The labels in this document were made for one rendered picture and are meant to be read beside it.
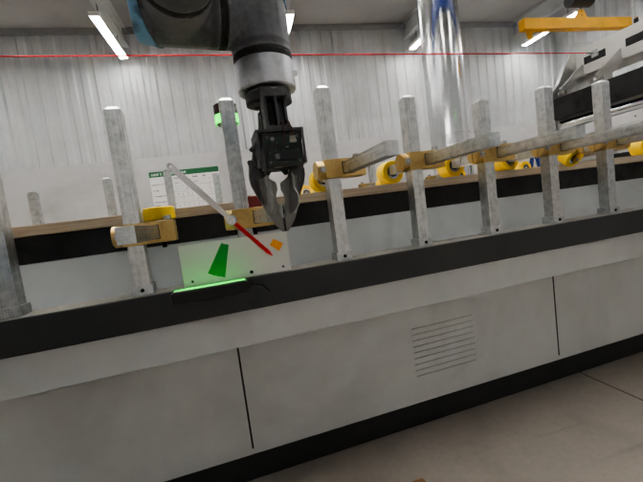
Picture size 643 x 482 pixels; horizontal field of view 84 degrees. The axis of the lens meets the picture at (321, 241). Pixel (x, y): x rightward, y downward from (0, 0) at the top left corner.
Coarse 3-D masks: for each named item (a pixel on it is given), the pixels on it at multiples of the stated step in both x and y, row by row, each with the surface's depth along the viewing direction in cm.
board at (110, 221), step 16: (624, 160) 152; (640, 160) 154; (464, 176) 130; (496, 176) 134; (512, 176) 136; (320, 192) 115; (352, 192) 118; (368, 192) 119; (384, 192) 121; (176, 208) 103; (192, 208) 104; (208, 208) 105; (224, 208) 106; (48, 224) 94; (64, 224) 95; (80, 224) 96; (96, 224) 97; (112, 224) 98
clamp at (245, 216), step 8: (240, 208) 88; (248, 208) 88; (256, 208) 89; (240, 216) 88; (248, 216) 88; (240, 224) 88; (248, 224) 88; (256, 224) 89; (264, 224) 89; (272, 224) 90
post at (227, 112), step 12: (228, 108) 86; (228, 120) 87; (228, 132) 87; (228, 144) 87; (228, 156) 87; (240, 156) 88; (228, 168) 89; (240, 168) 88; (240, 180) 88; (240, 192) 88; (240, 204) 88
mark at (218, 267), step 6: (222, 246) 87; (228, 246) 87; (222, 252) 87; (216, 258) 86; (222, 258) 87; (216, 264) 86; (222, 264) 87; (210, 270) 86; (216, 270) 87; (222, 270) 87; (222, 276) 87
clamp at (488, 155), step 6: (504, 144) 109; (486, 150) 107; (492, 150) 108; (468, 156) 110; (474, 156) 108; (480, 156) 107; (486, 156) 107; (492, 156) 108; (510, 156) 110; (474, 162) 108; (480, 162) 108; (486, 162) 108; (498, 162) 114
